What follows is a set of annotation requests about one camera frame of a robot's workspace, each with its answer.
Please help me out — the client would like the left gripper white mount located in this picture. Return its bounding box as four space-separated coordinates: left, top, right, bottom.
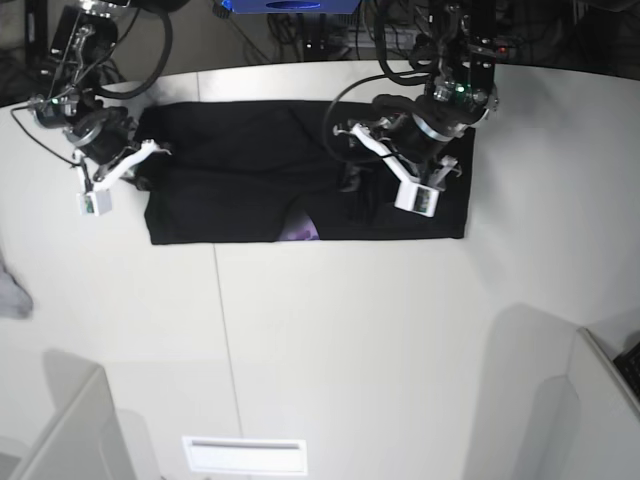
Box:
333 113 463 193

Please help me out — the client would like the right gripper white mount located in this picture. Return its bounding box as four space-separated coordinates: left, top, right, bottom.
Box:
63 107 172 192

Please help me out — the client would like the black T-shirt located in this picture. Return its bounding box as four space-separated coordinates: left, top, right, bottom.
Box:
136 100 471 245

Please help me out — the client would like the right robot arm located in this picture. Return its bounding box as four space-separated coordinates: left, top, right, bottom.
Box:
10 1 174 193

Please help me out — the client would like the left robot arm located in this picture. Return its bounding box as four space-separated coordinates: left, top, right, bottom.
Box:
322 1 498 195

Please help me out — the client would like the grey cloth at table edge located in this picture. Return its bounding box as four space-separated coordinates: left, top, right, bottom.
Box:
0 259 34 320

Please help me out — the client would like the black flat device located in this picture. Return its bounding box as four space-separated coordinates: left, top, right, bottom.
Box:
22 0 49 93

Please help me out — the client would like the blue box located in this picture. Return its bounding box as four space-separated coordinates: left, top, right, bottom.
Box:
222 0 360 14

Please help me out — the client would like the white partition panel left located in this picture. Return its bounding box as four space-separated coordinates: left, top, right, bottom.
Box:
1 366 137 479

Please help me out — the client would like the white partition panel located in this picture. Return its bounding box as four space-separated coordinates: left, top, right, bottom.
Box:
1 366 137 479
562 328 639 479

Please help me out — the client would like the black keyboard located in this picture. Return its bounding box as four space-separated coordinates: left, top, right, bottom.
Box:
613 344 640 400

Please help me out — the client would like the white partition panel right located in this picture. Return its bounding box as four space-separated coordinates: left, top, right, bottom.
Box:
562 328 639 479

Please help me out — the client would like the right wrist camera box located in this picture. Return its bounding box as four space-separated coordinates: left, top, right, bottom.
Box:
77 190 113 216

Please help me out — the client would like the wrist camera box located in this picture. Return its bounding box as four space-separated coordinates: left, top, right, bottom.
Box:
394 181 440 218
77 190 113 216

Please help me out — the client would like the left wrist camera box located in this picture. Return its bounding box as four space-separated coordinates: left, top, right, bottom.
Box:
394 181 440 218

